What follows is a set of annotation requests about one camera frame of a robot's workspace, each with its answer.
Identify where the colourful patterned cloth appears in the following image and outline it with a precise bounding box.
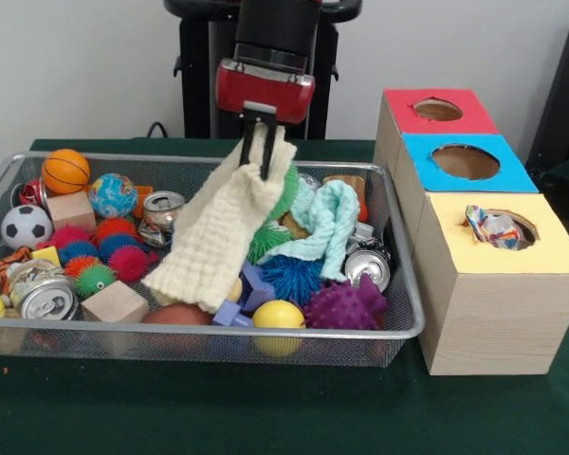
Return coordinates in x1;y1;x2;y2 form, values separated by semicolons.
463;204;523;250

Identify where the globe print ball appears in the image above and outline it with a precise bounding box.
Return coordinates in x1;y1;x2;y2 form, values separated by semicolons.
88;173;139;219

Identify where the light teal cloth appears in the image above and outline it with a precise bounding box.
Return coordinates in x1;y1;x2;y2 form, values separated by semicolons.
258;178;361;284

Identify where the green spiky puffer ball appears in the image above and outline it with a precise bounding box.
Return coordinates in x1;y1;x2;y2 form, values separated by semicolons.
246;220;293;264

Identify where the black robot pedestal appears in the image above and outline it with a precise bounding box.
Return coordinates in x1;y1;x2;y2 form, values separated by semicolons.
163;0;364;140

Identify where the cream knitted cloth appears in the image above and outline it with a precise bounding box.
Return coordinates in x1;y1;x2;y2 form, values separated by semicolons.
140;136;299;315

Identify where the small soccer ball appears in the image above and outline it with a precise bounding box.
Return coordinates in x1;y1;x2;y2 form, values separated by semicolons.
1;205;54;251

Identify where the plain wooden cube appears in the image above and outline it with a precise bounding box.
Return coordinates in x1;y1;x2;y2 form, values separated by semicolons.
81;280;149;323

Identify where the orange toy basketball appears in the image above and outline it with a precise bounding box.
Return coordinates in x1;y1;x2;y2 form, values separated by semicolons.
42;149;92;194

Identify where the purple spiky ball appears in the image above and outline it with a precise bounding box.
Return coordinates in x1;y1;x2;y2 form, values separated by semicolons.
303;273;389;332

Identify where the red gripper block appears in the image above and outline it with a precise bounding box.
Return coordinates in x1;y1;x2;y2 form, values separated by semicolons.
215;57;316;181

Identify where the grey wire mesh bin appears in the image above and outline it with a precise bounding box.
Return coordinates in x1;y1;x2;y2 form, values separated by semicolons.
0;150;427;370

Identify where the wooden box with three holes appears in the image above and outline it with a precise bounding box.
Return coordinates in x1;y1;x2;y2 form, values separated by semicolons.
372;87;569;377

